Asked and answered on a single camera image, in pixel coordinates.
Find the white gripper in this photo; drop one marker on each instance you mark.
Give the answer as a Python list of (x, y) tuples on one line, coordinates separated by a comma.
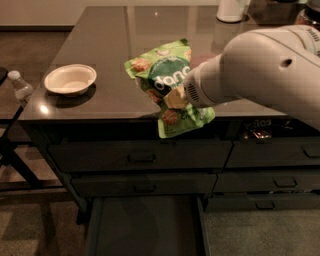
[(194, 87)]

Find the green rice chip bag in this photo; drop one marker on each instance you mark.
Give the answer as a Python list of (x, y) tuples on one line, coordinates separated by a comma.
[(159, 71)]

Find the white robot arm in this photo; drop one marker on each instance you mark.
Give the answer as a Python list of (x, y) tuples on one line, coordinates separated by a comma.
[(278, 68)]

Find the middle left drawer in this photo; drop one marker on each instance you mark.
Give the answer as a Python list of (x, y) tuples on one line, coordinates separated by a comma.
[(144, 184)]

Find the dark snack bag in drawer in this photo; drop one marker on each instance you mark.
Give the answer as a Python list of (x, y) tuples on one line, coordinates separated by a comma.
[(257, 129)]

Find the top left drawer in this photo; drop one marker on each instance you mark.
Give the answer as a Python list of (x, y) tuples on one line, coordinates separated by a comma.
[(140, 155)]

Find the top right drawer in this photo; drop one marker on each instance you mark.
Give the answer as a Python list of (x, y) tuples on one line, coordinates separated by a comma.
[(275, 152)]

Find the middle right drawer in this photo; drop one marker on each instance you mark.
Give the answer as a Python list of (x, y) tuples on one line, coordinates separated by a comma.
[(268, 181)]

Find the open bottom left drawer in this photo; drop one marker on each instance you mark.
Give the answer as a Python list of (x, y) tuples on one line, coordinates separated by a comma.
[(147, 226)]

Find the bottom right drawer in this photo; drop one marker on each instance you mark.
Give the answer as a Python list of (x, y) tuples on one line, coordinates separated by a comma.
[(263, 202)]

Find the white cylindrical container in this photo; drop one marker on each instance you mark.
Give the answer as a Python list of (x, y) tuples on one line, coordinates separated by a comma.
[(231, 11)]

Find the white paper bowl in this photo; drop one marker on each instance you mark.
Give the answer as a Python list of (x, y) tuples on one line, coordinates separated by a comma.
[(70, 80)]

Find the clear plastic water bottle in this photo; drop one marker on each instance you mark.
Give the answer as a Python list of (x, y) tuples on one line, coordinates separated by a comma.
[(23, 90)]

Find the glass jar of snacks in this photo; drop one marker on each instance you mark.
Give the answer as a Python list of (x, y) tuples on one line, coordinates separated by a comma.
[(310, 15)]

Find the black side table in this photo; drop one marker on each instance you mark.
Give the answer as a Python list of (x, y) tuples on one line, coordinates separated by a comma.
[(10, 157)]

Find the dark drawer cabinet frame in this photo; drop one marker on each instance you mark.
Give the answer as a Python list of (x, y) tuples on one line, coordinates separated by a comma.
[(46, 133)]

